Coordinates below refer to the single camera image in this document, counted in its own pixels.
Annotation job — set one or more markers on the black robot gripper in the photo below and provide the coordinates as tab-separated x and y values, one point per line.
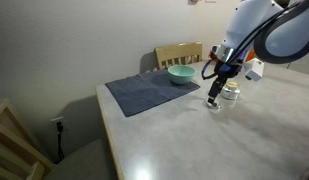
229	63

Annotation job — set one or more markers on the round silver tin lid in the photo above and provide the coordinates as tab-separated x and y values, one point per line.
216	107

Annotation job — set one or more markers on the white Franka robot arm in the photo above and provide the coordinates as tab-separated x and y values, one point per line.
247	20

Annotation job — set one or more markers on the small glass jar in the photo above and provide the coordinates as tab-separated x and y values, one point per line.
230	93

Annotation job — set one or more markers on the mint green bowl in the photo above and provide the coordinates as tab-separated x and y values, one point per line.
180	75

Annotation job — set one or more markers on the light wooden slat-back chair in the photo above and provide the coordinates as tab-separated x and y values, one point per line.
177	50
14	140

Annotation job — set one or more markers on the dark blue cloth placemat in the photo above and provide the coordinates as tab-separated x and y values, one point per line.
144	93

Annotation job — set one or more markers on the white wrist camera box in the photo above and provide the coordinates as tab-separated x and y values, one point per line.
254	69

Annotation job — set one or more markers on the white double switch plate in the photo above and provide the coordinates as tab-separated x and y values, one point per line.
210	1

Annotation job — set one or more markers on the beige wall thermostat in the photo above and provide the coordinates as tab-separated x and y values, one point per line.
193	1

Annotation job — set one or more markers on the white wall power outlet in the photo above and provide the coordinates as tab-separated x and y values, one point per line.
55	119

